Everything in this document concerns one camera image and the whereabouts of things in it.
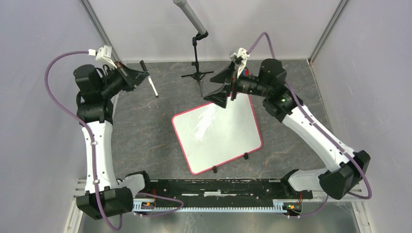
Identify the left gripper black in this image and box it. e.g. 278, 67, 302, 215
99, 60, 149, 99

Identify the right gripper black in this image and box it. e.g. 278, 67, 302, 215
203, 60, 270, 108

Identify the black white marker pen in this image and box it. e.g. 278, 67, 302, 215
148, 76, 159, 98

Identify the whiteboard with pink frame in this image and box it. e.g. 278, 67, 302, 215
172, 94, 263, 175

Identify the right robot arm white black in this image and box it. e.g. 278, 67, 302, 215
204, 58, 371, 200

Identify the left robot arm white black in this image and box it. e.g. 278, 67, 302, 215
73, 62, 153, 220

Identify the black tripod stand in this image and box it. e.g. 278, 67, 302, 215
181, 31, 213, 97

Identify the blue red eraser block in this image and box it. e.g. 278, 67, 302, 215
242, 68, 249, 76

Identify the grey microphone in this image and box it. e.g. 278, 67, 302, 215
173, 0, 207, 35

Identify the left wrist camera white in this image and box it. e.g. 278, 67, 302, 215
87, 45, 117, 69

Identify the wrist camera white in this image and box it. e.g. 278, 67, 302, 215
229, 48, 250, 79
87, 45, 117, 69

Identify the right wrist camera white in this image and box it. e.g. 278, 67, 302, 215
229, 48, 250, 79

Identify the white slotted cable duct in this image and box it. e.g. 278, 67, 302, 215
132, 200, 302, 213

